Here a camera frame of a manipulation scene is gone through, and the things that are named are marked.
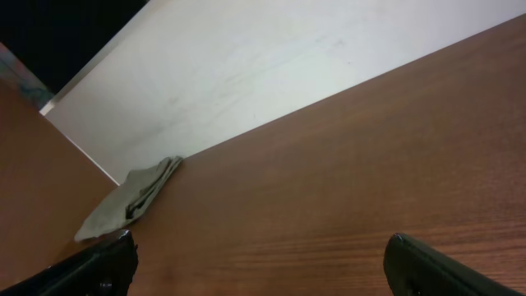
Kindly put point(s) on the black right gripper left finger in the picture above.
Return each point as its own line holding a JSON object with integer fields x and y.
{"x": 105, "y": 268}

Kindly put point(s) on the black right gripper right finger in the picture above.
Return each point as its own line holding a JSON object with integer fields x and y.
{"x": 414, "y": 269}

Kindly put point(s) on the folded khaki shorts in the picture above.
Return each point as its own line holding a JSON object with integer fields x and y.
{"x": 129, "y": 201}

